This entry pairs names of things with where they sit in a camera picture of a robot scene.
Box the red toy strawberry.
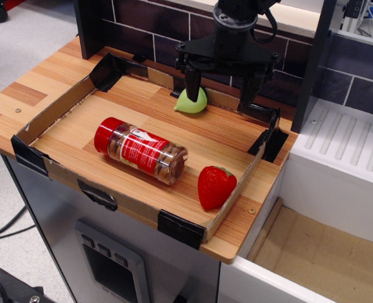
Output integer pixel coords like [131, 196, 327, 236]
[198, 166, 237, 210]

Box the green toy pear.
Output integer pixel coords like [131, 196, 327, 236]
[174, 88, 208, 114]

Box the red-lidded spice bottle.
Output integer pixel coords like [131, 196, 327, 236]
[94, 117, 188, 186]

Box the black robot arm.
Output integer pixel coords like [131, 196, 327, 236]
[175, 1, 280, 109]

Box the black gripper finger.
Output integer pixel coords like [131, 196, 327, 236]
[185, 65, 201, 102]
[239, 76, 263, 111]

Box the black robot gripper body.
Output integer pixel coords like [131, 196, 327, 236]
[175, 12, 280, 82]

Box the taped cardboard fence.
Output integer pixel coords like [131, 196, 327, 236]
[11, 54, 295, 262]

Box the white toy sink unit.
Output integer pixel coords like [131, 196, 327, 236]
[218, 100, 373, 302]

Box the grey toy dishwasher panel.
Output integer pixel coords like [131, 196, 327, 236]
[74, 220, 151, 302]

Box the black floor cable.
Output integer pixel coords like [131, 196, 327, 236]
[0, 205, 35, 242]

